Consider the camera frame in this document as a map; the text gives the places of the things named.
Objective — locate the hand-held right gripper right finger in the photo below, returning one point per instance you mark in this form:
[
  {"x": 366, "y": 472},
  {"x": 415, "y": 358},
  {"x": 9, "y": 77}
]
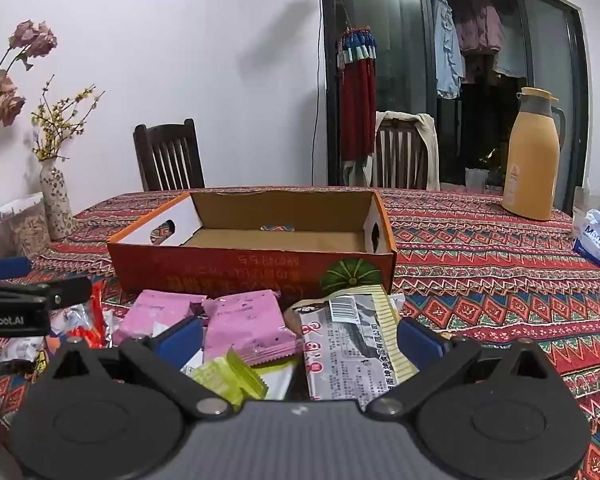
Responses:
[{"x": 420, "y": 342}]

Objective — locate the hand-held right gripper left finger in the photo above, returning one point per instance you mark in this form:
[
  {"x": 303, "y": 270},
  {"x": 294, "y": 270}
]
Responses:
[{"x": 180, "y": 340}]

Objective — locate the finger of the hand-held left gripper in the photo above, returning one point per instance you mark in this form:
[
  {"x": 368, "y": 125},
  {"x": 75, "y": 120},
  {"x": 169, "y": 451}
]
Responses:
[
  {"x": 55, "y": 292},
  {"x": 5, "y": 268}
]

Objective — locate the pink snack packet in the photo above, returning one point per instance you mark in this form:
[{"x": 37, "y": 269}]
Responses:
[
  {"x": 150, "y": 315},
  {"x": 245, "y": 325}
]

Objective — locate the yellow-green snack packet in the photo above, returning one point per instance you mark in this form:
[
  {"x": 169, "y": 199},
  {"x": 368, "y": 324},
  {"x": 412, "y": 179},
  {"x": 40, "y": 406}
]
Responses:
[{"x": 220, "y": 375}]

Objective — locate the long silver snack packet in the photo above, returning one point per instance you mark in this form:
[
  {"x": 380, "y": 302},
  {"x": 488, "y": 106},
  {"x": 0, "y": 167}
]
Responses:
[{"x": 350, "y": 355}]

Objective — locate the orange cardboard box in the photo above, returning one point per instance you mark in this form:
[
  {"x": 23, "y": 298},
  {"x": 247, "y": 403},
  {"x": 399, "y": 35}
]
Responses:
[{"x": 230, "y": 270}]

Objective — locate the crumpled white snack packet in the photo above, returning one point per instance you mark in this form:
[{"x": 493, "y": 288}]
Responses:
[{"x": 22, "y": 350}]

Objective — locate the clear container with white lid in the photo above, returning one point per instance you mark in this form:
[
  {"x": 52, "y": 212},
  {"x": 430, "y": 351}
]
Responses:
[{"x": 25, "y": 230}]

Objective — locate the red foil snack packet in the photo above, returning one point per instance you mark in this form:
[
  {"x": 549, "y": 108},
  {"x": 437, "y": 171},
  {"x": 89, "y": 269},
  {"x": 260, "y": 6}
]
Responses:
[{"x": 87, "y": 330}]

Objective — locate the floral ceramic vase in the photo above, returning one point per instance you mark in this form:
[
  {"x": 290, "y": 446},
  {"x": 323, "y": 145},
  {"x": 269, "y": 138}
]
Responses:
[{"x": 57, "y": 200}]

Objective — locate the plain white snack packet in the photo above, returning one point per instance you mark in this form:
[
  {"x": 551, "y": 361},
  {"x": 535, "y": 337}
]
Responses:
[{"x": 280, "y": 380}]

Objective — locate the yellow flower branches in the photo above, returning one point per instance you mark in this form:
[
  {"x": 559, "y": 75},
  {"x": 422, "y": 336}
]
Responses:
[{"x": 60, "y": 120}]

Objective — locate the pink artificial flowers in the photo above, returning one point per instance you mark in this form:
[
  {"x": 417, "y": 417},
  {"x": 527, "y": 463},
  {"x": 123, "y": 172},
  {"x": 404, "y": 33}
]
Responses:
[{"x": 2, "y": 100}]

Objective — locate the white plastic tub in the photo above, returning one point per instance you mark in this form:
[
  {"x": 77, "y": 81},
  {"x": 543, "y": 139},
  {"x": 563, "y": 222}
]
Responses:
[{"x": 476, "y": 180}]

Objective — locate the dark wooden chair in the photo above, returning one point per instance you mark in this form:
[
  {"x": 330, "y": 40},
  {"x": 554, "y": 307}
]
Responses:
[{"x": 170, "y": 160}]

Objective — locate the wooden chair with jacket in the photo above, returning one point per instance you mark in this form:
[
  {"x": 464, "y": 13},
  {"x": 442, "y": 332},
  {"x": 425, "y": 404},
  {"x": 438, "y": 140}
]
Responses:
[{"x": 400, "y": 155}]

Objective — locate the wooden chair with draped cloth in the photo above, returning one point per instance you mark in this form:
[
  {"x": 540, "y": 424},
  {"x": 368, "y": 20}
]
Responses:
[{"x": 430, "y": 150}]

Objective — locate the yellow thermos jug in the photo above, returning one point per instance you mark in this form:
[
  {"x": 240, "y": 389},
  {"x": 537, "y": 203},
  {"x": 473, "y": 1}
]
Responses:
[{"x": 530, "y": 170}]

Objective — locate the dark framed sliding glass door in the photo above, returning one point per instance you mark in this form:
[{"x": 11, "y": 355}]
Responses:
[{"x": 410, "y": 60}]

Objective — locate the light blue shirt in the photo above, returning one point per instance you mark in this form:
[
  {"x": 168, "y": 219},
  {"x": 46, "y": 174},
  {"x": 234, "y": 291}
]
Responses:
[{"x": 447, "y": 55}]

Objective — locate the white hanging garment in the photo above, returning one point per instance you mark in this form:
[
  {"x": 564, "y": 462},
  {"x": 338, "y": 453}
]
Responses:
[{"x": 510, "y": 55}]

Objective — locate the pink hanging clothes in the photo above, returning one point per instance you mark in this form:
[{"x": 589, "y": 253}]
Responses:
[{"x": 480, "y": 25}]

